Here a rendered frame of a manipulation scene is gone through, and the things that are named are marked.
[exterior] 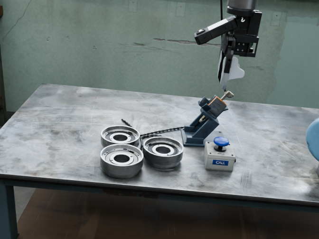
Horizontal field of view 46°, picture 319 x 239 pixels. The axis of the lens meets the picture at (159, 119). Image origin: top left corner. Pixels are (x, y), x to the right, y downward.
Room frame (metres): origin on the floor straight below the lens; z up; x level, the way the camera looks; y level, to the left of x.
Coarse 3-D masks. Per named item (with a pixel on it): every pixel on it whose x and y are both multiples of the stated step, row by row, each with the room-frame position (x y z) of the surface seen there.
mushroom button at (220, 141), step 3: (216, 138) 0.86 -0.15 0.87; (219, 138) 0.86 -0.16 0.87; (222, 138) 0.86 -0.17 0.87; (225, 138) 0.87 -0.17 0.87; (216, 141) 0.85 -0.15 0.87; (219, 141) 0.85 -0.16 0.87; (222, 141) 0.85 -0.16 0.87; (225, 141) 0.85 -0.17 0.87; (228, 141) 0.86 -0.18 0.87; (216, 144) 0.85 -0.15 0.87; (219, 144) 0.84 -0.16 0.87; (222, 144) 0.84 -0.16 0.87; (225, 144) 0.85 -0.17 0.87; (228, 144) 0.85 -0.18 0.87; (219, 147) 0.86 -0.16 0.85; (222, 147) 0.86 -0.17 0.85
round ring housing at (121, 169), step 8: (120, 144) 0.84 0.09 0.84; (104, 152) 0.81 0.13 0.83; (136, 152) 0.83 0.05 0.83; (104, 160) 0.76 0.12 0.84; (112, 160) 0.78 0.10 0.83; (120, 160) 0.81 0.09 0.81; (128, 160) 0.81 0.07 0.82; (104, 168) 0.76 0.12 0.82; (112, 168) 0.74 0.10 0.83; (120, 168) 0.74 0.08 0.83; (128, 168) 0.75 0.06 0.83; (136, 168) 0.76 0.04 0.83; (112, 176) 0.75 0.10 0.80; (120, 176) 0.75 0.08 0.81; (128, 176) 0.75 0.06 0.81
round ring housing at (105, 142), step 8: (112, 128) 0.94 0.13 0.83; (120, 128) 0.95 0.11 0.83; (128, 128) 0.95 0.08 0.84; (104, 136) 0.90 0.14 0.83; (112, 136) 0.90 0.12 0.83; (120, 136) 0.92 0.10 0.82; (128, 136) 0.91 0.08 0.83; (136, 136) 0.92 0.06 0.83; (104, 144) 0.86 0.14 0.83; (112, 144) 0.85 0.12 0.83; (128, 144) 0.86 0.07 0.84; (136, 144) 0.88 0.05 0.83
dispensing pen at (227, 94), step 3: (225, 93) 0.99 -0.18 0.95; (228, 93) 0.99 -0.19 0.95; (231, 93) 1.00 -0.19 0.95; (213, 96) 1.01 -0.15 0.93; (225, 96) 0.99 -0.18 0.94; (228, 96) 1.00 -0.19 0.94; (231, 96) 1.00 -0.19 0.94; (210, 99) 1.01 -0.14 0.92; (213, 99) 0.99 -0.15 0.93; (222, 99) 0.99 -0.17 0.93; (207, 102) 1.00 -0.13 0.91; (204, 117) 0.99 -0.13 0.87; (201, 120) 0.99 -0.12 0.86; (198, 123) 0.99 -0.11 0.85; (195, 126) 0.99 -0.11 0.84; (192, 129) 0.99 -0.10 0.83
